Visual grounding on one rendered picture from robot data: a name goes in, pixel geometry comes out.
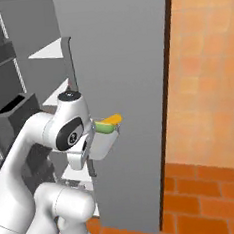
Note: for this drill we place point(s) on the grey fridge freezer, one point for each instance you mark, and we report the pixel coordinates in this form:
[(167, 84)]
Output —
[(125, 71)]

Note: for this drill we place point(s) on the white freezer rack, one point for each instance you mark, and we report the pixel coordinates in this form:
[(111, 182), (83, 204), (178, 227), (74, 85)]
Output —
[(49, 51), (58, 94)]

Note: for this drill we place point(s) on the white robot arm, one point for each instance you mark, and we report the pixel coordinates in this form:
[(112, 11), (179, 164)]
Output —
[(14, 184)]

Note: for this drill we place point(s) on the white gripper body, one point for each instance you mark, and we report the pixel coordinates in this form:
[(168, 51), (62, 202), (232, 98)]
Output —
[(103, 144)]

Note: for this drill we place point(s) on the green and yellow corn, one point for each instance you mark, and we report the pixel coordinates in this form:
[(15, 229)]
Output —
[(107, 124)]

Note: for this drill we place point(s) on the dark grey door bin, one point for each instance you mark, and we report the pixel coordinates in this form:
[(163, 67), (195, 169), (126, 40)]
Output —
[(20, 119)]

